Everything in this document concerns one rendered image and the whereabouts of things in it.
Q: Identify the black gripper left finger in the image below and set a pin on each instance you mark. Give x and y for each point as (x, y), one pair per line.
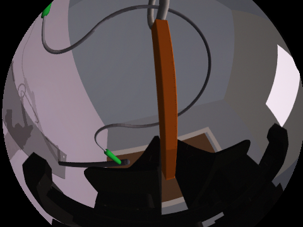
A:
(143, 177)

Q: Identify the orange handle with grey loop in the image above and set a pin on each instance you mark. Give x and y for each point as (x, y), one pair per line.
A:
(166, 86)

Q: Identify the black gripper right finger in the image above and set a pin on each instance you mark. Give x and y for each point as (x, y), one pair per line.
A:
(195, 168)

